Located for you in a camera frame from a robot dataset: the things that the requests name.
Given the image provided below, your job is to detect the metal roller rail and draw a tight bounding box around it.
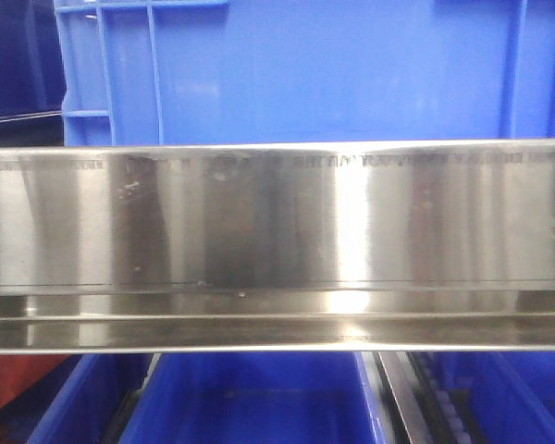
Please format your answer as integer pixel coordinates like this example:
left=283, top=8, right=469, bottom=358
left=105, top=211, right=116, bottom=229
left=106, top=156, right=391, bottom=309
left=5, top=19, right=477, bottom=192
left=364, top=351, right=487, bottom=443

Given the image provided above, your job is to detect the lower blue bin right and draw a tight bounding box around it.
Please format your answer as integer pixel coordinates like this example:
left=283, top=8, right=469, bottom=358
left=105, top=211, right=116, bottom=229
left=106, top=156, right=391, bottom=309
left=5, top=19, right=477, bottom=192
left=456, top=351, right=555, bottom=443

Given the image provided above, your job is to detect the lower blue bin centre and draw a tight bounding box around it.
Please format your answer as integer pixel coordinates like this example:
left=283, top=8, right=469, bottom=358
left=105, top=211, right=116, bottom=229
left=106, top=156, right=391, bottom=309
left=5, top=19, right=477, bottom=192
left=120, top=351, right=390, bottom=443

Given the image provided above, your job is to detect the lower blue bin left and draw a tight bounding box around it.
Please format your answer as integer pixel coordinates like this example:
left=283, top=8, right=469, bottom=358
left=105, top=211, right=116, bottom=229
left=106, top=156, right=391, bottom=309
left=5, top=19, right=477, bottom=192
left=27, top=353, right=152, bottom=443

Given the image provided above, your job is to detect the large blue shelf crate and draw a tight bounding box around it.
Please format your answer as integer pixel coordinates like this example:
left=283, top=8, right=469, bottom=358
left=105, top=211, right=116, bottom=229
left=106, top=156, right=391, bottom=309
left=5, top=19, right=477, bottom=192
left=54, top=0, right=555, bottom=146

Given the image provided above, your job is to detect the blue bin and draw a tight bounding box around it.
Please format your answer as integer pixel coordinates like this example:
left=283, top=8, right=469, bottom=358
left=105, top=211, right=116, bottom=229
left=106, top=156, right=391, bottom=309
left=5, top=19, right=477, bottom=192
left=120, top=351, right=390, bottom=443
left=27, top=353, right=152, bottom=443
left=456, top=351, right=555, bottom=443

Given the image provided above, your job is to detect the stainless steel shelf beam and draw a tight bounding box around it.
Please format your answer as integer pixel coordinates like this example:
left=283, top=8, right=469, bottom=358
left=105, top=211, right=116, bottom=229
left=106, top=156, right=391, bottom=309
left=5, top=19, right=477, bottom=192
left=0, top=139, right=555, bottom=354

